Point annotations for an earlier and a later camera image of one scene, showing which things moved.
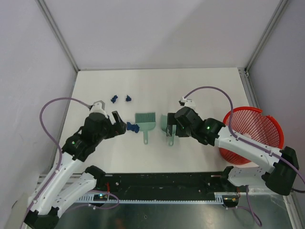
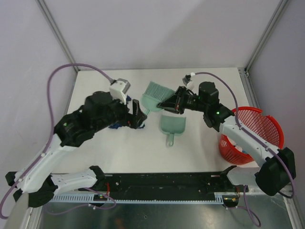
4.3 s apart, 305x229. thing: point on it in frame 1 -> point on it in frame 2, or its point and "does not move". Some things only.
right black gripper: (171, 121) -> (175, 103)
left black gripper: (119, 128) -> (135, 119)
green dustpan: (164, 123) does not move
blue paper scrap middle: (128, 98) does not move
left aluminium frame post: (57, 33) does not move
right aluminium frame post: (266, 37) does not move
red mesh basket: (249, 123) does not move
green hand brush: (147, 122) -> (154, 94)
